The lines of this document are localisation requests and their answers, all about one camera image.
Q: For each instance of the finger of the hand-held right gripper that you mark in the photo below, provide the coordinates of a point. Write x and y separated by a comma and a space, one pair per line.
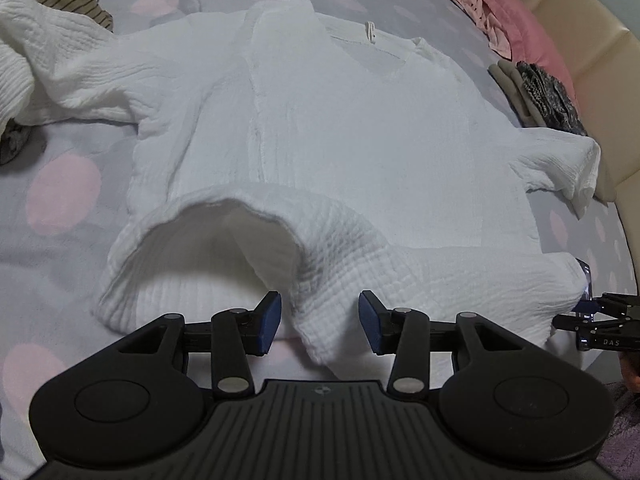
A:
595, 331
586, 287

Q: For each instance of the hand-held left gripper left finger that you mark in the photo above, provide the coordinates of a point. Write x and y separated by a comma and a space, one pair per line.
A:
267, 324

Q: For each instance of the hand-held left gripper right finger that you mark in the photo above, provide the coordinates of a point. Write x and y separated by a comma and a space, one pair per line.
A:
371, 324

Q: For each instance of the white crinkled shirt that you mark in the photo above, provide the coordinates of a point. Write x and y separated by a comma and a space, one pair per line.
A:
360, 150

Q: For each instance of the person's right hand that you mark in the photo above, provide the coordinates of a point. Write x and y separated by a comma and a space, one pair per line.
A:
632, 371

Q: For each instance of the purple rug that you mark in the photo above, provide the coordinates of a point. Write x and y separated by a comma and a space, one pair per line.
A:
622, 425

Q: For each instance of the folded dark floral garment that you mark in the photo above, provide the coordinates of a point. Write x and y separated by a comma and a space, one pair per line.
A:
552, 97

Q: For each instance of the folded olive green garment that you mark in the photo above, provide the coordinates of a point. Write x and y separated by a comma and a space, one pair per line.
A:
515, 92

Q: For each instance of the grey polka dot bed sheet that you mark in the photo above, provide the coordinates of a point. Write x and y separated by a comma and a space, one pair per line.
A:
65, 220

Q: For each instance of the beige padded headboard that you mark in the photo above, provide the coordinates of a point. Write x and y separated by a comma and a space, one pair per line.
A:
595, 45

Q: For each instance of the pink pillow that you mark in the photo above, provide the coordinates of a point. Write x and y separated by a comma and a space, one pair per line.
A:
525, 25

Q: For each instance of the crumpled dark patterned cloth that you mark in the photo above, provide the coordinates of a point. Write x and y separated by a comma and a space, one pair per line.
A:
12, 144

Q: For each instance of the white ribbed garment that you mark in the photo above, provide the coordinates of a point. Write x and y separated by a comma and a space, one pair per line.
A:
35, 25

